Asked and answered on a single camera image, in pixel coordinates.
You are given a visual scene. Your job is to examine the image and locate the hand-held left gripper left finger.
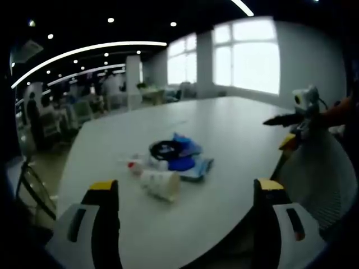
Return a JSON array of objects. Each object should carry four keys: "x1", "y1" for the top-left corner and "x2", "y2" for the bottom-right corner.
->
[{"x1": 45, "y1": 180, "x2": 123, "y2": 269}]

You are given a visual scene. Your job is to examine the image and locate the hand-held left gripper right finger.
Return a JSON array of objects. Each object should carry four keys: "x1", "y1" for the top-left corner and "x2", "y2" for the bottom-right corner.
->
[{"x1": 251, "y1": 178, "x2": 328, "y2": 269}]

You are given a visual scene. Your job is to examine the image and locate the small white red-capped bottle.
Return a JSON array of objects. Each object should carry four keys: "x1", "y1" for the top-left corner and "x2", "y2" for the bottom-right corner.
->
[{"x1": 127, "y1": 161, "x2": 147, "y2": 177}]

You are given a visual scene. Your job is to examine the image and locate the white paper cup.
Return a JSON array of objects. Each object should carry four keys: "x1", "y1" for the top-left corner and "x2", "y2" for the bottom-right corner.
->
[{"x1": 139, "y1": 169, "x2": 181, "y2": 203}]

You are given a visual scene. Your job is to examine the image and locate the blue cloth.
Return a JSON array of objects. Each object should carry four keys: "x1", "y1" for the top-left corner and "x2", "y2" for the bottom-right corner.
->
[{"x1": 171, "y1": 132, "x2": 203, "y2": 158}]

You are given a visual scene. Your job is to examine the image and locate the blue cloth items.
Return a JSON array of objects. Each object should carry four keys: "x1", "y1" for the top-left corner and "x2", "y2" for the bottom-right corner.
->
[{"x1": 179, "y1": 157, "x2": 215, "y2": 182}]

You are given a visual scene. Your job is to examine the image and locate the small white item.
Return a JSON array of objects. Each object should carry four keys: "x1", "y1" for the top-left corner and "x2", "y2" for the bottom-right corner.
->
[{"x1": 148, "y1": 156, "x2": 169, "y2": 171}]

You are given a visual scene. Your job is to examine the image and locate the round dark blue item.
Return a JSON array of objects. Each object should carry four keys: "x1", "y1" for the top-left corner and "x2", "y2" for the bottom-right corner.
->
[{"x1": 167, "y1": 157, "x2": 196, "y2": 171}]

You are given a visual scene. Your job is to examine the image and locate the black cable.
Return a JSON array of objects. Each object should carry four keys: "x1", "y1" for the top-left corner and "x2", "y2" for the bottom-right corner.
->
[{"x1": 149, "y1": 140, "x2": 186, "y2": 161}]

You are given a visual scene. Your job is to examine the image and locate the white tabletop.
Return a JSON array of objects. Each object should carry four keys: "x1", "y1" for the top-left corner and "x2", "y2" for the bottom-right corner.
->
[{"x1": 56, "y1": 96, "x2": 309, "y2": 269}]

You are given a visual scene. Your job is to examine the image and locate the white mesh chair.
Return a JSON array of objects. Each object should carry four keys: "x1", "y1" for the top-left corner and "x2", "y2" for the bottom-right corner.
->
[{"x1": 269, "y1": 126, "x2": 359, "y2": 235}]

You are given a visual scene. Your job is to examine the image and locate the large bright window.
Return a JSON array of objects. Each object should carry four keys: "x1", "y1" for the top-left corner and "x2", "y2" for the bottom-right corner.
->
[{"x1": 212, "y1": 17, "x2": 281, "y2": 95}]

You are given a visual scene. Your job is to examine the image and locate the narrow bright window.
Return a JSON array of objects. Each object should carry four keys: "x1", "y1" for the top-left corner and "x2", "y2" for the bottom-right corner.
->
[{"x1": 167, "y1": 33, "x2": 198, "y2": 85}]

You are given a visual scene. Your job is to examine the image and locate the white pillar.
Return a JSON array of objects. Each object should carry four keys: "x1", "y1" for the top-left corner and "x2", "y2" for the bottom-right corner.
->
[{"x1": 125, "y1": 54, "x2": 142, "y2": 110}]

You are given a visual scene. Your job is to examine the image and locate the long curved ceiling light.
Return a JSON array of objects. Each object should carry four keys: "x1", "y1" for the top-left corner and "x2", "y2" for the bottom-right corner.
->
[{"x1": 11, "y1": 41, "x2": 168, "y2": 89}]

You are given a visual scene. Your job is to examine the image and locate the black frame chair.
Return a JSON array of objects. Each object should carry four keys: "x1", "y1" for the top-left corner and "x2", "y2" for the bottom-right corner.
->
[{"x1": 14, "y1": 156, "x2": 57, "y2": 224}]

